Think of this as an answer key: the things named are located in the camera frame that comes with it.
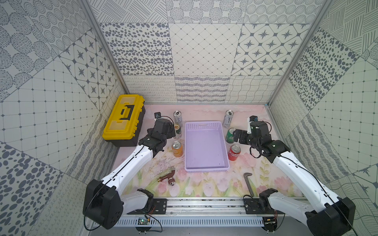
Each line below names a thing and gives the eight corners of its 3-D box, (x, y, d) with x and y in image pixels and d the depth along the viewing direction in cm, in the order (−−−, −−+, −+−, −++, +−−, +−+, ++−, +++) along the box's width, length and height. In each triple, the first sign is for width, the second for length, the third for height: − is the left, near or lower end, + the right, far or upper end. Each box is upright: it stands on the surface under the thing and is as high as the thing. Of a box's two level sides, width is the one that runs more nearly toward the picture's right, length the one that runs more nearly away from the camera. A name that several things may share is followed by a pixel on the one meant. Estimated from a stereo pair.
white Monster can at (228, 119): (223, 128, 108) (226, 116, 97) (222, 122, 111) (225, 109, 100) (230, 128, 108) (234, 116, 97) (229, 122, 111) (232, 109, 100)
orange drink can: (173, 157, 93) (171, 148, 84) (174, 149, 96) (172, 140, 87) (183, 157, 93) (181, 148, 84) (183, 149, 96) (182, 140, 87)
